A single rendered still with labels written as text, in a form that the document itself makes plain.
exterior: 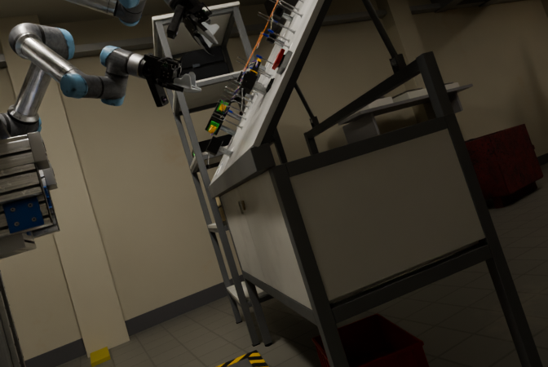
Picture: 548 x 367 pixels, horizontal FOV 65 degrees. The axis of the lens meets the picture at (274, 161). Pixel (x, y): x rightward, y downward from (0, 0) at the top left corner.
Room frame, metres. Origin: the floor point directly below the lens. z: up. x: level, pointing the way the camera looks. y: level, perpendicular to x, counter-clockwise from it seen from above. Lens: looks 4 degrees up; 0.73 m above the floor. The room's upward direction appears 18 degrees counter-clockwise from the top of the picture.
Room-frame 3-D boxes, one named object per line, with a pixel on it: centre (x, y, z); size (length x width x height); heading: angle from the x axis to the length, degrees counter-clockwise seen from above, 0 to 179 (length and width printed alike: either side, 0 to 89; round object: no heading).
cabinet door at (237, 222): (1.97, 0.24, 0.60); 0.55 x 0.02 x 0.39; 16
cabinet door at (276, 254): (1.44, 0.09, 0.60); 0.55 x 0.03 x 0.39; 16
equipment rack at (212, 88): (2.65, 0.24, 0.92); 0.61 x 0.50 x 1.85; 16
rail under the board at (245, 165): (1.70, 0.18, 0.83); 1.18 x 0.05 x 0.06; 16
